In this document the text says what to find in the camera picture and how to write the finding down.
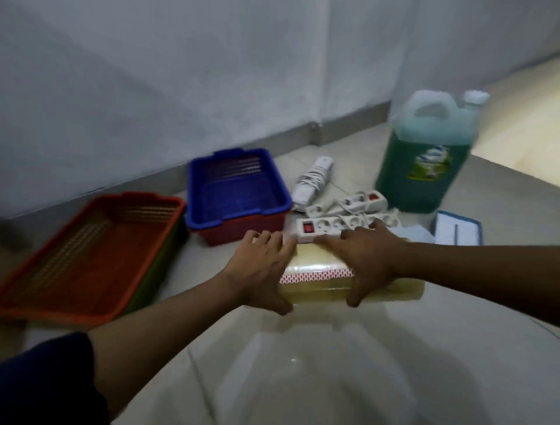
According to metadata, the person's left hand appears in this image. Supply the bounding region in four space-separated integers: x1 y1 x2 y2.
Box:
223 229 298 316

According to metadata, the person's right hand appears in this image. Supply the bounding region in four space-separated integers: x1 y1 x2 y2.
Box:
313 218 410 309

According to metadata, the white paper roll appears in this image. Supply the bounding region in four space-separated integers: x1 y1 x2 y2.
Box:
387 225 436 244

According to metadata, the red plastic basket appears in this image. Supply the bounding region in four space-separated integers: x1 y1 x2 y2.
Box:
195 211 288 248
0 191 187 328

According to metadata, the white power strip red switch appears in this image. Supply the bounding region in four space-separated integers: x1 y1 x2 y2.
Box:
296 209 401 244
304 190 389 219

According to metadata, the clear yellowish tape roll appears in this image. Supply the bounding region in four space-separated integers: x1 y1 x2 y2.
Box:
279 238 426 305

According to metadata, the blue plastic basket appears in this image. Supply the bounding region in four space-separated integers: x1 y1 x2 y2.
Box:
184 148 293 232

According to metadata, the green dish soap jug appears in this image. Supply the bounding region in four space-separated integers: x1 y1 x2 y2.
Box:
374 89 491 214

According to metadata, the blue framed white board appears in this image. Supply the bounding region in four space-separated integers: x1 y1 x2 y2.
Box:
430 210 484 246

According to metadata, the white cord-wrapped power strip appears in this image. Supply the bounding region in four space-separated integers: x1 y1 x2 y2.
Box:
290 156 336 214

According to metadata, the green plastic basket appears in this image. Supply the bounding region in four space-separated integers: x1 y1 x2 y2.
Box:
118 218 190 317

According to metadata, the person's right forearm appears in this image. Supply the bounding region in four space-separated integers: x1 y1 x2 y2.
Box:
398 241 560 328

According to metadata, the person's left forearm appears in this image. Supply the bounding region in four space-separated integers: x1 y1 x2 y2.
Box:
87 270 251 421

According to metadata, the person's black left sleeve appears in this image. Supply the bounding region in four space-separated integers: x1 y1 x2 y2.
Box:
0 331 111 425

